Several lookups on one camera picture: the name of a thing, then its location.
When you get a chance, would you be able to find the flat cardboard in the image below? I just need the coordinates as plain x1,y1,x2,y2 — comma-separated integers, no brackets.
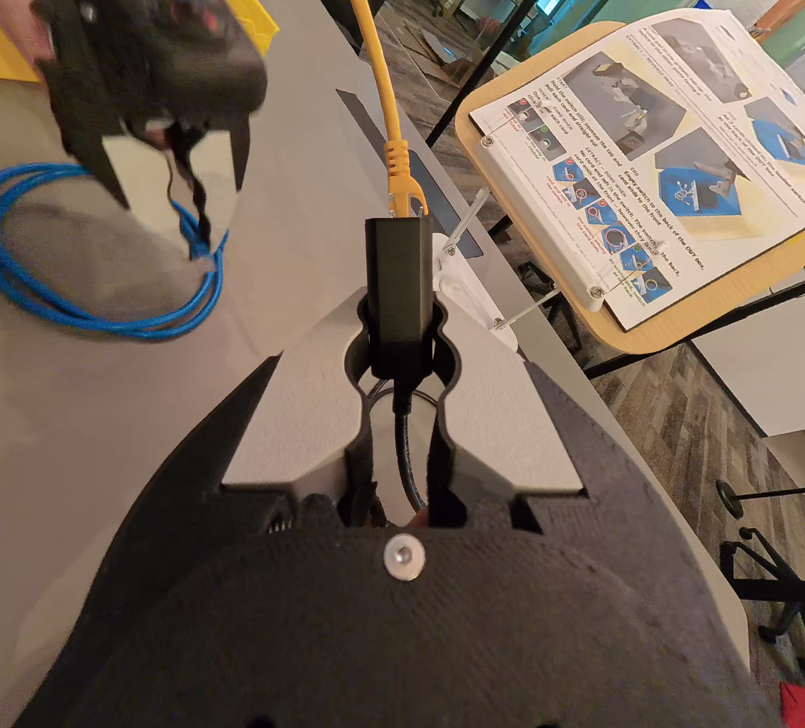
402,23,504,90

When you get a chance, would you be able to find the white board stand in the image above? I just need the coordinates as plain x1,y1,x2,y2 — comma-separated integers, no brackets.
434,187,567,353

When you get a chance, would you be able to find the blue ethernet cable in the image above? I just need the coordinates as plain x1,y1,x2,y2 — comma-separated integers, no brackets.
0,164,230,340

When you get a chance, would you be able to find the black network switch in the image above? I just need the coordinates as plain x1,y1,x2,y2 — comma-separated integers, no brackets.
365,215,436,380

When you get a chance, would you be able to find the red plastic bin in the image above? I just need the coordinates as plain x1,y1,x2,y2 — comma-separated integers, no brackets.
779,679,805,728

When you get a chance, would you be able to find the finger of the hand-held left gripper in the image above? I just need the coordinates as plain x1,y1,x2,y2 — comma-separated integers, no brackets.
93,132,197,263
187,113,252,256

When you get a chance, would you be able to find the orange ethernet cable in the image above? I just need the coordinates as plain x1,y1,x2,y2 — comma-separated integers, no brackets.
316,0,431,219

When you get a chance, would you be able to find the black ethernet cable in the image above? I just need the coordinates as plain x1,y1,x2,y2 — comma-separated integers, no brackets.
368,376,441,512

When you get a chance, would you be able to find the wooden instruction board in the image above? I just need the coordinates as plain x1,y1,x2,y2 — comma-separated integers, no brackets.
454,8,805,356

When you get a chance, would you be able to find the white table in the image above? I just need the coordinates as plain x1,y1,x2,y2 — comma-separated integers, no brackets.
691,275,805,438

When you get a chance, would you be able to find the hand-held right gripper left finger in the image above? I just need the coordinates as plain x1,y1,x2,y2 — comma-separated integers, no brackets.
222,285,373,505

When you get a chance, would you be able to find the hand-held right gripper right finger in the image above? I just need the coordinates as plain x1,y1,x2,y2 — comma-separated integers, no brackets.
426,298,584,518

